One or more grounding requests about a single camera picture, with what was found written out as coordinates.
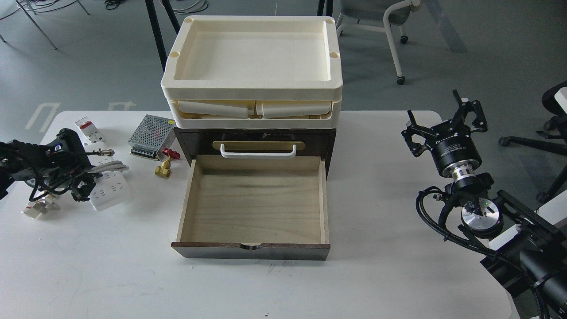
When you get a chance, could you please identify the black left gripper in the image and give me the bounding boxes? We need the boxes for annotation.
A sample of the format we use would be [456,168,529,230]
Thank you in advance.
[37,128,96,202]

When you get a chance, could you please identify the metal mesh power supply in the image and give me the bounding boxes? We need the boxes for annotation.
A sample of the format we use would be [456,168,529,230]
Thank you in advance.
[128,114,175,161]

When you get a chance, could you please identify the cream plastic stacked tray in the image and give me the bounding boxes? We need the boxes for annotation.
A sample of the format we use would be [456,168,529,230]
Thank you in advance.
[161,16,343,129]

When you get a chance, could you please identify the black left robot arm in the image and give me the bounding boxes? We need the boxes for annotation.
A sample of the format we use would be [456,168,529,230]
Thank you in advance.
[0,128,101,201]

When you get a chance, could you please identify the grey metal chair legs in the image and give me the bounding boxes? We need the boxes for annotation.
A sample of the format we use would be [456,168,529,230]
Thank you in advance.
[1,0,95,51]

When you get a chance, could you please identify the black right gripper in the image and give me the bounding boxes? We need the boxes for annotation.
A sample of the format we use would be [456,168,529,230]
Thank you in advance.
[401,89,489,179]

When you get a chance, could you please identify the black table leg frame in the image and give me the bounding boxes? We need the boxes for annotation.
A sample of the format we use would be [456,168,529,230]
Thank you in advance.
[144,0,180,71]

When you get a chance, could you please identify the brass valve red handle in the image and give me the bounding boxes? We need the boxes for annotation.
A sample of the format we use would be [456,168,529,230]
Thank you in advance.
[154,148,181,179]

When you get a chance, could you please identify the white frame office chair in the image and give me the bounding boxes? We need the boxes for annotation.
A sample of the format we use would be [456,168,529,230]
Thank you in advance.
[336,0,423,85]

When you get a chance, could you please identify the white power strip with cable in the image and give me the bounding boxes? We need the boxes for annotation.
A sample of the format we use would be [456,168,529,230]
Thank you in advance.
[89,171,130,211]

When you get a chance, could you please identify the white drawer handle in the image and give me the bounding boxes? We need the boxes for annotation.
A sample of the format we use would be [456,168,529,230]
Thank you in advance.
[220,143,297,159]

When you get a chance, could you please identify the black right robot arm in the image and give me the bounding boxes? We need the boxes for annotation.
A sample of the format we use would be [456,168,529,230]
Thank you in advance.
[401,89,567,319]

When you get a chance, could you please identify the open wooden drawer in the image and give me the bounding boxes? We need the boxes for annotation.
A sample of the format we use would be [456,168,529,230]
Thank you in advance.
[171,155,331,261]

